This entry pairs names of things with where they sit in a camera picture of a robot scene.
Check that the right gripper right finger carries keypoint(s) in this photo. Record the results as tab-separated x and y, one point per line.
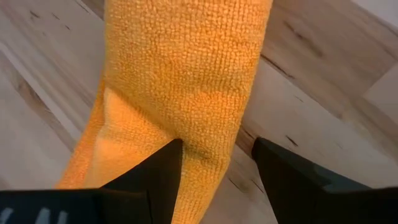
311	199

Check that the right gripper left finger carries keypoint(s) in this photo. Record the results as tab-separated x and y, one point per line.
124	205

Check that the orange microfiber towel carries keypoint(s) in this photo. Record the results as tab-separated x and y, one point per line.
186	77

